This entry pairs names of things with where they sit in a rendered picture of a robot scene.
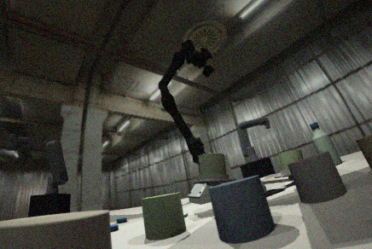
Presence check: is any plastic bottle with dark blue cap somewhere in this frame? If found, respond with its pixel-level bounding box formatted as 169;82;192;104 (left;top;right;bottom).
310;122;342;165

